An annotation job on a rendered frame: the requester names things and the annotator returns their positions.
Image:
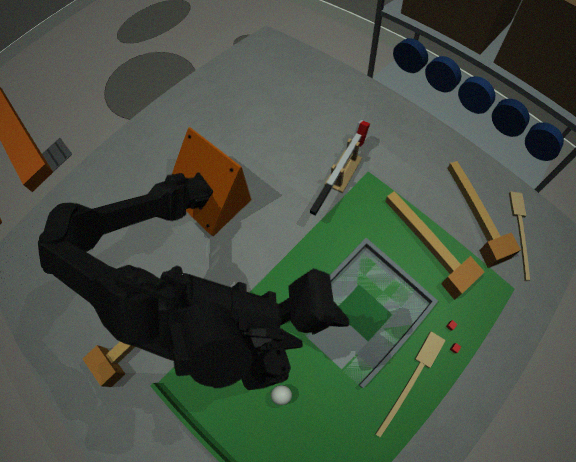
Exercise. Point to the wooden mallet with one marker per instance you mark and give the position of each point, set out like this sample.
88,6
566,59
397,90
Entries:
103,363
461,275
498,248

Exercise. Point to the green putting mat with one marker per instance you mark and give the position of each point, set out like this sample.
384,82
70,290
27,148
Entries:
330,418

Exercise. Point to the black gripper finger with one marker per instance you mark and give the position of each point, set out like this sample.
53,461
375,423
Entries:
290,341
341,320

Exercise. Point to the grey ball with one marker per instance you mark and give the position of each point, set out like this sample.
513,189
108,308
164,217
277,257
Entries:
281,395

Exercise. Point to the red putter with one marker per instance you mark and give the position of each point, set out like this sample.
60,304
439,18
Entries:
360,135

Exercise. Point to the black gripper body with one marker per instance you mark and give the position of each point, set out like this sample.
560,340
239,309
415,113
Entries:
310,305

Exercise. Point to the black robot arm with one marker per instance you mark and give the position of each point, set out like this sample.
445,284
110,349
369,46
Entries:
179,316

